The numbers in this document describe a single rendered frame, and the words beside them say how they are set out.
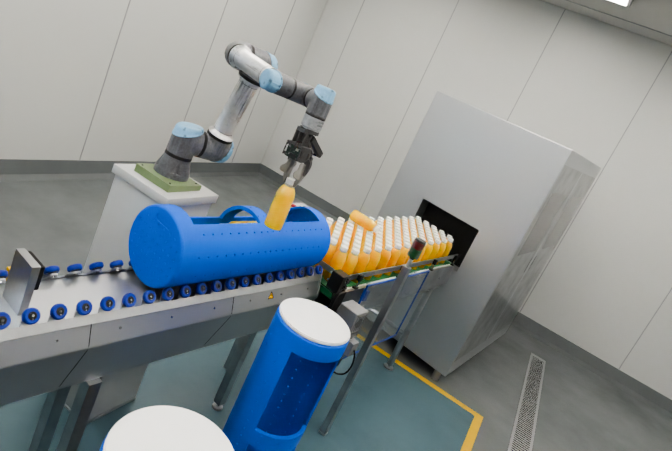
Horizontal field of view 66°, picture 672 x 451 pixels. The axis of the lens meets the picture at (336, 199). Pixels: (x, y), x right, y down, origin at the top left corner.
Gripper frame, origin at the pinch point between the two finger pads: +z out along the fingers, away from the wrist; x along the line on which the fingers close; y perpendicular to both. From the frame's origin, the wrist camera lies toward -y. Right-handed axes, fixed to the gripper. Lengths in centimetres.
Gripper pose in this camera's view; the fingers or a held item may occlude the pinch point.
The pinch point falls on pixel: (291, 181)
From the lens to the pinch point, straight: 187.9
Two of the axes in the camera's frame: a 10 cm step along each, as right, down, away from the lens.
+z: -4.0, 9.0, 1.9
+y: -4.9, -0.3, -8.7
